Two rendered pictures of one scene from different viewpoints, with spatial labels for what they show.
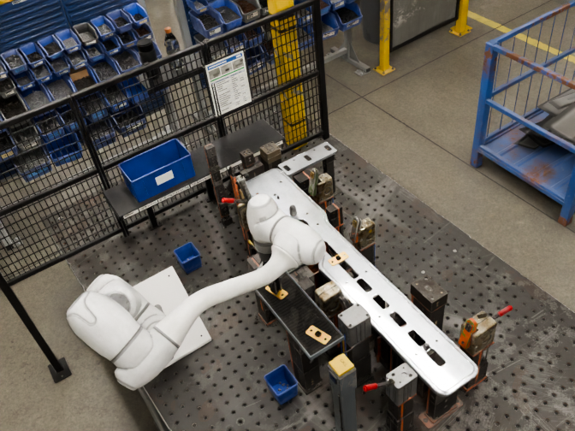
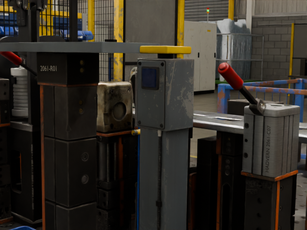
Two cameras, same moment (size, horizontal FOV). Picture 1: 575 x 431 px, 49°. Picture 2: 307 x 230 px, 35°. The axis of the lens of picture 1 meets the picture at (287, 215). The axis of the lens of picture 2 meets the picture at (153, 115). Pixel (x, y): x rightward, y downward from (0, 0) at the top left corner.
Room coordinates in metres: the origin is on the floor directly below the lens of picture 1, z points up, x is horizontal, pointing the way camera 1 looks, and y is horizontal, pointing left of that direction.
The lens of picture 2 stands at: (0.37, 0.18, 1.15)
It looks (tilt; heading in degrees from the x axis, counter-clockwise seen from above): 7 degrees down; 340
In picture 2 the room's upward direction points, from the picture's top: 1 degrees clockwise
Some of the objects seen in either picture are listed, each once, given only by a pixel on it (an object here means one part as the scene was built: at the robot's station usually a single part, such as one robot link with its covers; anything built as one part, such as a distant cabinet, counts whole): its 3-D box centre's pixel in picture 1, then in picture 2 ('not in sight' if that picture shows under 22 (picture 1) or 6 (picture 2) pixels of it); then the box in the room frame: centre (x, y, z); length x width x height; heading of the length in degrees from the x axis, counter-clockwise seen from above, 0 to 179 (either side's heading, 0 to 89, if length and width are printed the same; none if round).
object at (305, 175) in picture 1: (306, 197); not in sight; (2.26, -0.10, 0.84); 0.11 x 0.10 x 0.28; 117
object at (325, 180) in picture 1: (324, 205); not in sight; (2.16, -0.18, 0.87); 0.12 x 0.09 x 0.35; 117
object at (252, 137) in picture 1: (196, 166); not in sight; (2.41, 0.40, 1.02); 0.90 x 0.22 x 0.03; 117
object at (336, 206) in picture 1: (335, 229); not in sight; (2.02, -0.21, 0.84); 0.11 x 0.08 x 0.29; 117
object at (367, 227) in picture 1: (364, 251); not in sight; (1.83, -0.31, 0.87); 0.12 x 0.09 x 0.35; 117
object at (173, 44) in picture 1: (172, 48); not in sight; (2.64, 0.41, 1.53); 0.06 x 0.06 x 0.20
